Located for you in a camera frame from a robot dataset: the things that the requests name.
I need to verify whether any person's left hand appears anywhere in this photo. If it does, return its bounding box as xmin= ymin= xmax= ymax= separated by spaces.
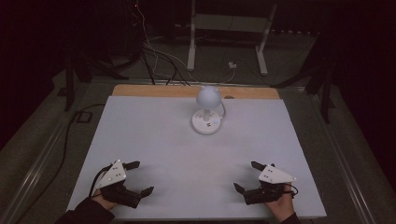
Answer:
xmin=92 ymin=192 xmax=120 ymax=212

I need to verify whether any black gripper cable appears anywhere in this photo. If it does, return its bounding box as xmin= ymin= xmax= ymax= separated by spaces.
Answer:
xmin=282 ymin=182 xmax=299 ymax=199
xmin=89 ymin=165 xmax=114 ymax=199

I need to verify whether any person's right hand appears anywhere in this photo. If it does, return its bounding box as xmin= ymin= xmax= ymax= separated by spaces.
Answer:
xmin=265 ymin=184 xmax=296 ymax=223

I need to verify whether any white round desk lamp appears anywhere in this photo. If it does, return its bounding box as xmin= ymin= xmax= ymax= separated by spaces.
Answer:
xmin=191 ymin=85 xmax=225 ymax=136

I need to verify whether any white floor cable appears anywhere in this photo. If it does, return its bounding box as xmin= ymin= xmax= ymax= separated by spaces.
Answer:
xmin=135 ymin=0 xmax=236 ymax=84

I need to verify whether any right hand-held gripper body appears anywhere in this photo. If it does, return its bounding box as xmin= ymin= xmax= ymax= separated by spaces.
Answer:
xmin=242 ymin=164 xmax=297 ymax=206

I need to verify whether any black floor cable bundle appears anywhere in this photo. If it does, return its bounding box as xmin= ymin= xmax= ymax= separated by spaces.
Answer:
xmin=136 ymin=40 xmax=191 ymax=87

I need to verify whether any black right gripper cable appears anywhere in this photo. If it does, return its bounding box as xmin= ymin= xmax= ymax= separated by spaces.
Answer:
xmin=282 ymin=182 xmax=299 ymax=199

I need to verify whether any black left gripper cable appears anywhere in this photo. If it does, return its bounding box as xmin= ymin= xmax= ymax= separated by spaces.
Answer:
xmin=89 ymin=165 xmax=114 ymax=199

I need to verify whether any long black floor cable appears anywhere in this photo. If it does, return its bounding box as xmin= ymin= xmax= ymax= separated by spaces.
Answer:
xmin=14 ymin=103 xmax=106 ymax=224

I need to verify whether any white metal stand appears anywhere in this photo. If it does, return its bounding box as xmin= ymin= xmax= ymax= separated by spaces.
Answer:
xmin=186 ymin=0 xmax=279 ymax=77

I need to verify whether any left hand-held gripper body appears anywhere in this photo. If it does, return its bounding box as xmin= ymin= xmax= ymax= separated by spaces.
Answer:
xmin=95 ymin=160 xmax=143 ymax=209

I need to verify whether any white table cover sheet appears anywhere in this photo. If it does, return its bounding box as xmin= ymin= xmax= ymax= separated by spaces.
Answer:
xmin=66 ymin=94 xmax=327 ymax=220

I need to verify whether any black tripod stand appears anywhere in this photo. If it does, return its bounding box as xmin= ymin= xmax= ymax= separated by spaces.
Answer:
xmin=270 ymin=34 xmax=339 ymax=124
xmin=57 ymin=46 xmax=138 ymax=112

